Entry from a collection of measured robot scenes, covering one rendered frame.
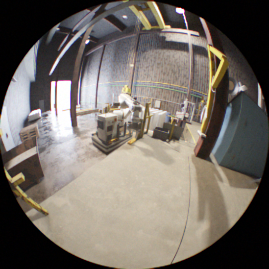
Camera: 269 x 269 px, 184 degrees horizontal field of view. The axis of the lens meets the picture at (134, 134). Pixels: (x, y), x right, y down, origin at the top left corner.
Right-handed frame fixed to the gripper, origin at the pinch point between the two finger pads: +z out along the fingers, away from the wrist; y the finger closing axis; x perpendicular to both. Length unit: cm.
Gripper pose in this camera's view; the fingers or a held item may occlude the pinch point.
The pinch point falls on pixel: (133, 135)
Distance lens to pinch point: 166.1
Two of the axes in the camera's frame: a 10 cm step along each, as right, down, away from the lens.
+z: -1.2, 9.1, 4.1
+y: -8.6, -3.0, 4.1
